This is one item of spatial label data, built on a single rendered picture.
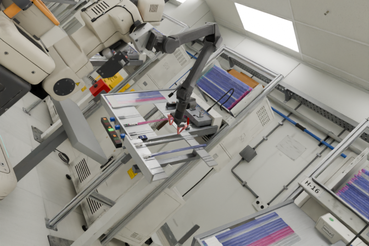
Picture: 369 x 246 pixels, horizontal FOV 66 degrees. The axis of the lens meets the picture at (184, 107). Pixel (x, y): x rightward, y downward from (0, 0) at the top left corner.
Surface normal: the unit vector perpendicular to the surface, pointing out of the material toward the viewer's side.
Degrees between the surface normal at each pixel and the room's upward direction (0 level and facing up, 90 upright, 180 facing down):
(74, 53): 82
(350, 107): 90
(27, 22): 92
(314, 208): 90
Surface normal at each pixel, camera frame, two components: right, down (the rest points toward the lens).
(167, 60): 0.50, 0.48
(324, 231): -0.84, 0.07
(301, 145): -0.44, -0.57
